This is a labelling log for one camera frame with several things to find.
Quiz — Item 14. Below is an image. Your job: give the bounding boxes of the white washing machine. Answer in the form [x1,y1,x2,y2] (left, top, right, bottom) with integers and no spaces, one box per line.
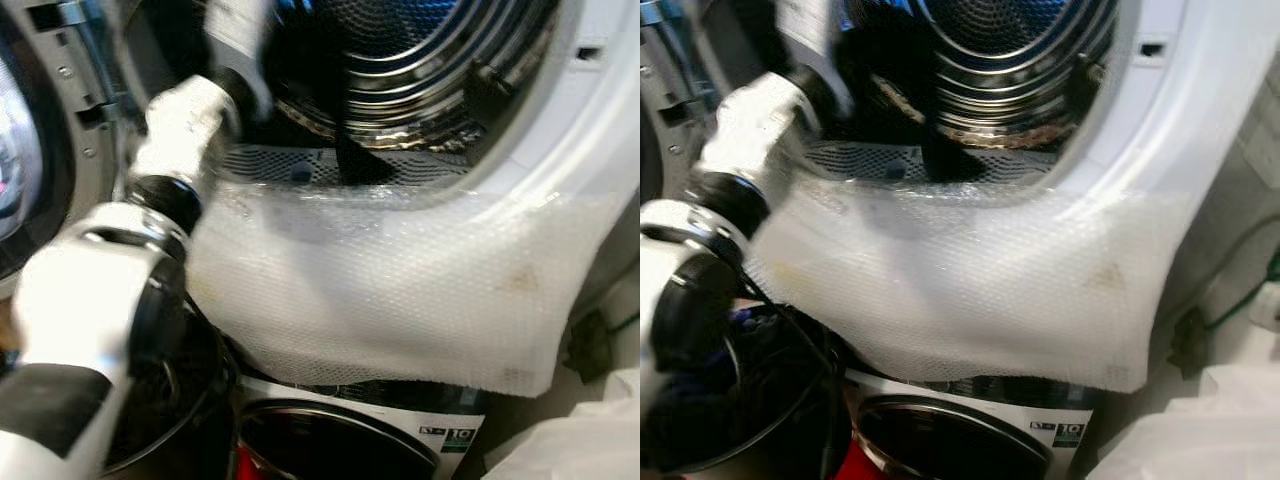
[843,368,1103,480]
[232,372,493,480]

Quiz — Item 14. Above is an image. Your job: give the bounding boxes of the dark round washing machine door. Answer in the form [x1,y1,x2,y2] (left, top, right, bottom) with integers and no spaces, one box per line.
[855,394,1053,480]
[237,398,442,480]

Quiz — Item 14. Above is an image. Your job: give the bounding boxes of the grey lint filter grid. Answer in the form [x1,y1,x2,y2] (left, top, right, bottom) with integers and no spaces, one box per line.
[800,138,1063,187]
[215,143,483,191]

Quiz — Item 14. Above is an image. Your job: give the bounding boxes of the grey dryer door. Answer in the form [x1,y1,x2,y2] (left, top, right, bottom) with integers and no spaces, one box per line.
[0,0,123,293]
[640,0,723,206]

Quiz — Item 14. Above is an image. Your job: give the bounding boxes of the steel dryer drum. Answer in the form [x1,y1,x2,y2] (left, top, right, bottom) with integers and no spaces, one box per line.
[262,0,563,153]
[835,0,1123,151]

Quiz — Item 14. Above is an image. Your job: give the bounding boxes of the white tumble dryer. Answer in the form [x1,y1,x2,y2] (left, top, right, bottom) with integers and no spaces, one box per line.
[640,0,1280,391]
[60,0,641,401]

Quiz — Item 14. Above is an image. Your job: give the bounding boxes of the white bubble wrap sheet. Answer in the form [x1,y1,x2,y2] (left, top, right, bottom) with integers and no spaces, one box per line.
[745,175,1197,393]
[185,180,627,398]

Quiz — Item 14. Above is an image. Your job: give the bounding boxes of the black plug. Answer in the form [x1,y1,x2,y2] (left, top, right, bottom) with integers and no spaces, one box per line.
[1168,304,1213,379]
[563,308,613,383]

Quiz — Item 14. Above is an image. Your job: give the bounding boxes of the warranty sticker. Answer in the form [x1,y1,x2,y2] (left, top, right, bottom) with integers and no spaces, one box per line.
[1030,419,1087,449]
[420,424,473,453]

